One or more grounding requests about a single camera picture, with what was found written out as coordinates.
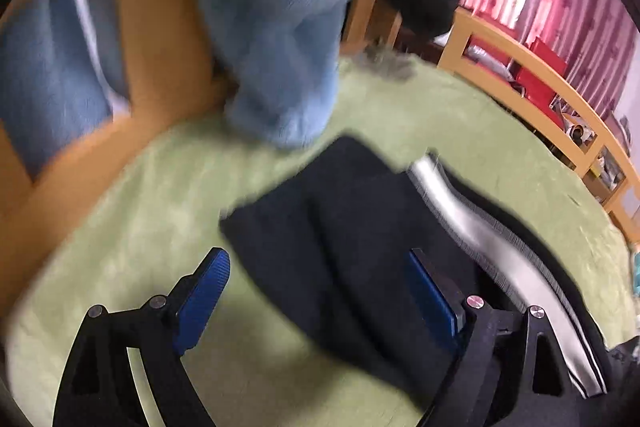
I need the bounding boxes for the light blue fleece garment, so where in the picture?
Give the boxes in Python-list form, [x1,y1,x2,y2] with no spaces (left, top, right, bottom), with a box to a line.
[187,0,418,150]

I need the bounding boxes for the black pants with white stripe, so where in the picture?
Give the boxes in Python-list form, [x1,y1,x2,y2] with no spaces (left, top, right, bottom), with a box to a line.
[220,136,640,427]

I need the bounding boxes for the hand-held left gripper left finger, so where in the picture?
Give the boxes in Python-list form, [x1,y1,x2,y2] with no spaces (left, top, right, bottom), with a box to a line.
[52,247,232,427]

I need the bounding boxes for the red chair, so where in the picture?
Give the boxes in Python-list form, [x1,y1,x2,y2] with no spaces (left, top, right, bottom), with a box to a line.
[515,36,571,128]
[467,38,506,62]

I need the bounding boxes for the green fleece blanket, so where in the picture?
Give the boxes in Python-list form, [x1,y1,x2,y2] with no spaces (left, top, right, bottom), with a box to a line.
[5,57,636,427]

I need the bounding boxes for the wooden bed footboard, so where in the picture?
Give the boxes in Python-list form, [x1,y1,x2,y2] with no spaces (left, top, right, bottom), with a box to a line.
[345,0,640,248]

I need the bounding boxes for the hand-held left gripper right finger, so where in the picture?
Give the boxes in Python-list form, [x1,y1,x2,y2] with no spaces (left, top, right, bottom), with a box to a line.
[407,249,576,427]

